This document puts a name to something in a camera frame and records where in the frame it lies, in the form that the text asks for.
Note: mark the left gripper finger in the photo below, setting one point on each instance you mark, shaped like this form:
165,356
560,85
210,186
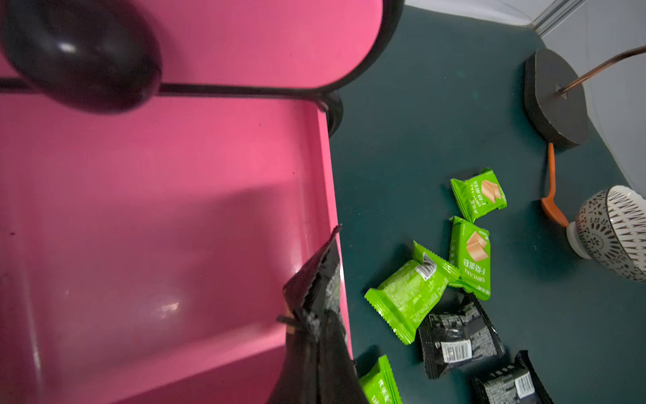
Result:
317,370

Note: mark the black pink drawer cabinet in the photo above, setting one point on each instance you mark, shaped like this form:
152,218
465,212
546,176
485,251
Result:
144,254

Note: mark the green cookie packet near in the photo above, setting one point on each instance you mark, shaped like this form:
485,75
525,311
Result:
379,385

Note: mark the green cookie packet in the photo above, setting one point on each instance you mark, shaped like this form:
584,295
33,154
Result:
379,385
470,254
408,295
479,195

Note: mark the green cookie packet centre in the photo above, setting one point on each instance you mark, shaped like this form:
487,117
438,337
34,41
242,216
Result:
408,295

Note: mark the green cookie packet middle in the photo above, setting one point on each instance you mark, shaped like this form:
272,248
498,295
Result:
470,254

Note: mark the green cookie packet far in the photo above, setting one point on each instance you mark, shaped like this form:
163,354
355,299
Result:
479,195

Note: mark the orange spoon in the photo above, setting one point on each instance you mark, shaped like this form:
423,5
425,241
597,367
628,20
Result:
548,204

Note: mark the green table mat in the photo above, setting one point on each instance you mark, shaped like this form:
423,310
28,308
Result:
445,100

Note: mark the white patterned bowl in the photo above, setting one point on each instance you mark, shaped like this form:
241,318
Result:
610,229

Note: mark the black mug tree stand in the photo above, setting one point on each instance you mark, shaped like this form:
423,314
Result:
554,98

